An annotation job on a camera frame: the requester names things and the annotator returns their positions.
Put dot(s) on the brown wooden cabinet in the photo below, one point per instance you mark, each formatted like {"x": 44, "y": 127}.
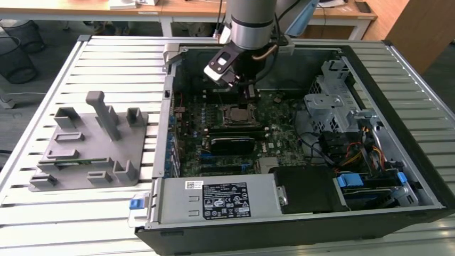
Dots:
{"x": 418, "y": 26}

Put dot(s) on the silver finned heatsink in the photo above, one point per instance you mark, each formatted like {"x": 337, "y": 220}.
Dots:
{"x": 268, "y": 164}

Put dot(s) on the silver metal drive cage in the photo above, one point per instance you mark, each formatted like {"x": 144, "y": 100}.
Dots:
{"x": 326, "y": 106}

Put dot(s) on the small white box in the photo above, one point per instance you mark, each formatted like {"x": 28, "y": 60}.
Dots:
{"x": 145, "y": 2}

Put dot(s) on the grey power supply black label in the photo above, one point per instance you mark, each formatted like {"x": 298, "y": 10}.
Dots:
{"x": 177, "y": 197}

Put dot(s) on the blue disk carrier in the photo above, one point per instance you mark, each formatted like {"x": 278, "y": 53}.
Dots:
{"x": 349, "y": 181}

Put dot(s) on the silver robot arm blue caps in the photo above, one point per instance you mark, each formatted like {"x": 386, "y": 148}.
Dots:
{"x": 248, "y": 26}

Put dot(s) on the black phone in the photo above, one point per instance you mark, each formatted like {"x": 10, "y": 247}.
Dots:
{"x": 362, "y": 7}

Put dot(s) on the silver socket locking lever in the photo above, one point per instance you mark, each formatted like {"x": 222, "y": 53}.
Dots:
{"x": 220, "y": 100}

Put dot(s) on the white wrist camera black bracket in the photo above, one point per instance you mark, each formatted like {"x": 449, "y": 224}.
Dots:
{"x": 220, "y": 65}

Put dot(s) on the black mesh waste bin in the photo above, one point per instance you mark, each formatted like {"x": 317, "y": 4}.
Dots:
{"x": 32, "y": 34}
{"x": 17, "y": 66}

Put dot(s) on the black CPU socket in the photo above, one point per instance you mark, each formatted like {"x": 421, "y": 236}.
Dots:
{"x": 222, "y": 124}

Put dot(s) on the black open PC case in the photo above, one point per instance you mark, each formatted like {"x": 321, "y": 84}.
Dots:
{"x": 248, "y": 240}

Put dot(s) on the blue case latch clip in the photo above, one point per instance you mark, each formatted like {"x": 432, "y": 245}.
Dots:
{"x": 137, "y": 204}

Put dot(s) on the black graphics card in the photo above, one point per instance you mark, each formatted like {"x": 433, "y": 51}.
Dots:
{"x": 232, "y": 146}

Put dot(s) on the grey plastic parts rack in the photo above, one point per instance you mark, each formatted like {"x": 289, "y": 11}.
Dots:
{"x": 88, "y": 160}

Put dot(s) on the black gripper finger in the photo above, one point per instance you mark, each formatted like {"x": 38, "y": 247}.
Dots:
{"x": 249, "y": 96}

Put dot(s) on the black RAM slot bank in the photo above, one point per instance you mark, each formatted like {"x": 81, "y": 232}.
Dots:
{"x": 233, "y": 132}
{"x": 213, "y": 97}

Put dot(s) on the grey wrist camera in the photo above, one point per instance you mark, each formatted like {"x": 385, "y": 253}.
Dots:
{"x": 285, "y": 48}

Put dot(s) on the silver green CPU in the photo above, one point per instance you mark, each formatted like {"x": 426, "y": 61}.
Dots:
{"x": 238, "y": 115}

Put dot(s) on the green RAM stick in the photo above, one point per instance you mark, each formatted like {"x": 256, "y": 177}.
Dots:
{"x": 85, "y": 161}

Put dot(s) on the grey case release latch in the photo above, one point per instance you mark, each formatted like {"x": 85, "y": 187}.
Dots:
{"x": 172, "y": 50}

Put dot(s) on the white furniture foot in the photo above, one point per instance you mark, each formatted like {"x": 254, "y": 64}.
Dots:
{"x": 6, "y": 100}

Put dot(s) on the green motherboard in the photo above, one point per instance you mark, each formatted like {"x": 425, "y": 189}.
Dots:
{"x": 284, "y": 128}

